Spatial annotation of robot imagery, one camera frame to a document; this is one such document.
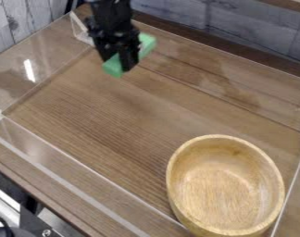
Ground wooden bowl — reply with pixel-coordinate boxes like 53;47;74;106
166;134;285;237

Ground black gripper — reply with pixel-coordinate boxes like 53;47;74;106
86;0;141;72

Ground clear acrylic tray walls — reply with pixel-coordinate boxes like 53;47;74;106
0;18;300;237

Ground black metal table bracket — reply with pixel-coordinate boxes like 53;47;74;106
19;206;54;237

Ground clear acrylic corner bracket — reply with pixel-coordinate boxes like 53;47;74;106
70;11;94;46

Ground green rectangular block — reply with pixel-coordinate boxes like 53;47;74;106
102;32;157;78

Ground black cable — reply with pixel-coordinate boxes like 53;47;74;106
0;214;14;237

